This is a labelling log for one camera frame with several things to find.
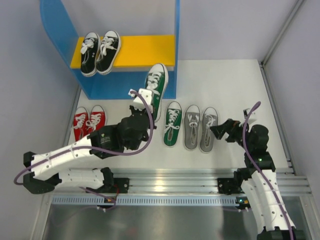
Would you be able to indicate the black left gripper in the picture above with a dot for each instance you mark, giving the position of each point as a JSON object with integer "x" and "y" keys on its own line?
{"x": 139, "y": 111}

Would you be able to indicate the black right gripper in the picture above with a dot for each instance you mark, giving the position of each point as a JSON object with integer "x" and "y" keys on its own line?
{"x": 230, "y": 128}

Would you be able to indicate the green canvas sneaker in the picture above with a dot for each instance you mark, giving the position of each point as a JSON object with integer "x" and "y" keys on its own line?
{"x": 156, "y": 81}
{"x": 173, "y": 121}

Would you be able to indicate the red canvas sneaker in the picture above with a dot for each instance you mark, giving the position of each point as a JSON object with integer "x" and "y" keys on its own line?
{"x": 79, "y": 123}
{"x": 97, "y": 119}

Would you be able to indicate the black canvas sneaker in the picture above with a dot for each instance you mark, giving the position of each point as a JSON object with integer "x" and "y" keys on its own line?
{"x": 109, "y": 49}
{"x": 90, "y": 49}

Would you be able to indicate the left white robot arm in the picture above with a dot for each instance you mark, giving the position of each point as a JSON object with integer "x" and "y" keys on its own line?
{"x": 61, "y": 168}

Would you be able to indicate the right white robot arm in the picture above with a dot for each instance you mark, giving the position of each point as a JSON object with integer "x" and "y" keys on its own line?
{"x": 258, "y": 181}

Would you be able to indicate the blue and yellow shoe shelf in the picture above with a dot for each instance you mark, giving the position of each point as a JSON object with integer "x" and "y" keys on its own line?
{"x": 138, "y": 53}

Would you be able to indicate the right grey canvas sneaker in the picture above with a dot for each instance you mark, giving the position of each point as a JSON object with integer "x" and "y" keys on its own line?
{"x": 209, "y": 119}

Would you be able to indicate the grey canvas sneaker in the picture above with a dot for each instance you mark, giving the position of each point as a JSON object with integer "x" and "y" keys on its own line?
{"x": 209, "y": 119}
{"x": 191, "y": 127}

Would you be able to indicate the left grey canvas sneaker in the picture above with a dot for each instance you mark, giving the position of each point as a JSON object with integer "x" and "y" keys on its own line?
{"x": 191, "y": 127}

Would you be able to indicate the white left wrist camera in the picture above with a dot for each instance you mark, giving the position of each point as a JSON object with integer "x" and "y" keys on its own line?
{"x": 142, "y": 99}

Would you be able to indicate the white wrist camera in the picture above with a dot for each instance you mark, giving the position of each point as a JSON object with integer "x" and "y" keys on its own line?
{"x": 251, "y": 118}
{"x": 142, "y": 99}

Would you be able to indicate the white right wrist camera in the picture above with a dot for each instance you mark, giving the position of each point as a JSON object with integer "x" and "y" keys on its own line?
{"x": 251, "y": 118}

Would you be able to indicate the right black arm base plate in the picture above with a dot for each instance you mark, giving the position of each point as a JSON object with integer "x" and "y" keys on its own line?
{"x": 229, "y": 186}

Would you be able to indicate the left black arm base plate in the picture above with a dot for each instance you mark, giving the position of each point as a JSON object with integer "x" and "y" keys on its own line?
{"x": 119, "y": 185}

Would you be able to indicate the aluminium rail frame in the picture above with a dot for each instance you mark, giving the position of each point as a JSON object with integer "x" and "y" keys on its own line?
{"x": 175, "y": 170}

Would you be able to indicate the perforated cable duct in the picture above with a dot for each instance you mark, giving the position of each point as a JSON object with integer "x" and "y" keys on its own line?
{"x": 143, "y": 200}

